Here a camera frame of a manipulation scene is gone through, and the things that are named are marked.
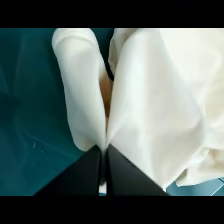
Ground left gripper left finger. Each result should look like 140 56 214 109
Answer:
34 144 103 197

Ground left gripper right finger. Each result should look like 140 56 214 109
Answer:
105 143 169 197

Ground cream white shirt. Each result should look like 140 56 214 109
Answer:
51 27 224 197

